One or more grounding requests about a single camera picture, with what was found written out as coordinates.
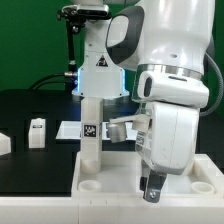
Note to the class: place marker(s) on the black camera stand pole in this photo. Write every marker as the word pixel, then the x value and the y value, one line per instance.
pixel 71 75

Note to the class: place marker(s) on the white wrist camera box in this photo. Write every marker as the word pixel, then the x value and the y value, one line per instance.
pixel 155 86

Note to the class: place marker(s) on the white desk top tray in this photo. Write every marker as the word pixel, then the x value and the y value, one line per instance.
pixel 120 174

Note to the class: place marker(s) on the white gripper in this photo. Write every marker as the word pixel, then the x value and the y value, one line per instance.
pixel 168 146

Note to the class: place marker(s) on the white marker sheet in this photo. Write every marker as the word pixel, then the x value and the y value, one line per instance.
pixel 72 130

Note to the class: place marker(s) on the black camera on stand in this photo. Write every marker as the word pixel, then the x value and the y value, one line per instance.
pixel 95 12

